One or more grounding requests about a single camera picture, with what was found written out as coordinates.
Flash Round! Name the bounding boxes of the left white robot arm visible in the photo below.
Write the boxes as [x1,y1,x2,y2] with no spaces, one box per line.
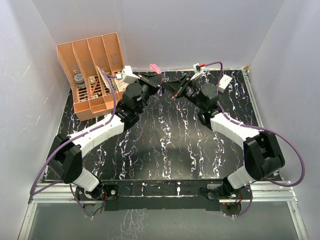
[48,73,163,200]

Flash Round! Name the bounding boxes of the pink lanyard strap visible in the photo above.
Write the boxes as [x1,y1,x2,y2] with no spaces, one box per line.
[149,63,162,75]

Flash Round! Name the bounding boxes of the grey round canister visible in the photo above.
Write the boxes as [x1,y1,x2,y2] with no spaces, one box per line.
[73,70,86,89]

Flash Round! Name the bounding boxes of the small white beige box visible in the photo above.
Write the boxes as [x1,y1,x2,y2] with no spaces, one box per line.
[89,75,96,84]

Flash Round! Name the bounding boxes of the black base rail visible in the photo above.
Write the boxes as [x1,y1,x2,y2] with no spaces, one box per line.
[75,179,251,212]

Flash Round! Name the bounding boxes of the orange perforated file organizer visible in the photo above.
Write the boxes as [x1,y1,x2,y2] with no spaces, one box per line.
[56,32,125,121]

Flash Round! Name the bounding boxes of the white packaged card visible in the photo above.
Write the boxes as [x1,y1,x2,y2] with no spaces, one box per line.
[96,65,116,93]

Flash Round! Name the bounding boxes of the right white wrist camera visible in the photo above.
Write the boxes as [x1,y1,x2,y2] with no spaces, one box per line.
[191,63,206,81]

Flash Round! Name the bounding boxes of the white red small box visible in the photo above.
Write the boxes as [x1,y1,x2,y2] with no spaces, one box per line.
[218,74,233,94]

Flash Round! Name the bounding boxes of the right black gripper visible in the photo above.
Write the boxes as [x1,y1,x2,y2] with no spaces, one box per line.
[161,74,206,111]

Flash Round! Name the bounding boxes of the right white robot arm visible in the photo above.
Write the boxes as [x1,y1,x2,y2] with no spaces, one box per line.
[162,75,285,199]

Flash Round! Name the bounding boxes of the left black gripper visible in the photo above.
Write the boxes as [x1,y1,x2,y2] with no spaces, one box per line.
[133,73,163,115]

